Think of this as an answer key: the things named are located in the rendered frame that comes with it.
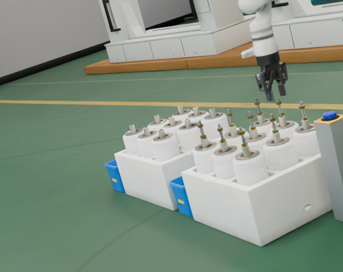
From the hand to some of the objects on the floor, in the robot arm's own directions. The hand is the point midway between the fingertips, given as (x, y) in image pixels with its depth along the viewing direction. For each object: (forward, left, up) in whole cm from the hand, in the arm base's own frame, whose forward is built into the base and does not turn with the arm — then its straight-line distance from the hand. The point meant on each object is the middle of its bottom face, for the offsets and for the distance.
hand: (276, 95), depth 220 cm
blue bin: (+12, -29, -36) cm, 48 cm away
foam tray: (+12, -2, -36) cm, 38 cm away
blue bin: (+6, -84, -36) cm, 91 cm away
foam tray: (+4, -56, -36) cm, 67 cm away
